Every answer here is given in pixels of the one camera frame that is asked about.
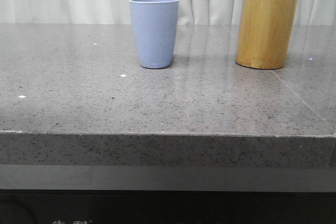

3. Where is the blue plastic cup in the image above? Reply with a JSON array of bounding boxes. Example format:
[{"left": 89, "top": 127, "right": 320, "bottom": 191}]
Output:
[{"left": 129, "top": 0, "right": 179, "bottom": 69}]

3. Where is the bamboo cylindrical holder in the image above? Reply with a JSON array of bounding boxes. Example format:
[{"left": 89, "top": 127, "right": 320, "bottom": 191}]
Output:
[{"left": 235, "top": 0, "right": 297, "bottom": 70}]

